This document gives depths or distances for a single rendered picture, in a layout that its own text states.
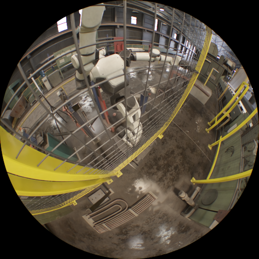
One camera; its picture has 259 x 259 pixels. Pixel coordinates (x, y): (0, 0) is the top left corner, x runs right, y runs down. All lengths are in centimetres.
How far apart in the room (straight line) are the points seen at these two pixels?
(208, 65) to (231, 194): 409
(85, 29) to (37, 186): 53
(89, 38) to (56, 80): 559
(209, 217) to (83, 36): 215
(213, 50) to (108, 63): 421
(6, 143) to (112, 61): 67
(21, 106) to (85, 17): 780
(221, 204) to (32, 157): 193
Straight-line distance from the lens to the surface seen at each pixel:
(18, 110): 815
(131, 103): 68
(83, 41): 39
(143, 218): 176
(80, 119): 112
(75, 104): 97
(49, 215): 169
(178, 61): 99
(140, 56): 83
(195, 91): 374
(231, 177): 145
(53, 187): 42
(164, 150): 165
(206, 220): 182
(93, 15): 34
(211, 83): 433
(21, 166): 18
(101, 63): 65
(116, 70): 65
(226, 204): 179
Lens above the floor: 146
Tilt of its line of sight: 61 degrees down
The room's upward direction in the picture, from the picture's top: 2 degrees clockwise
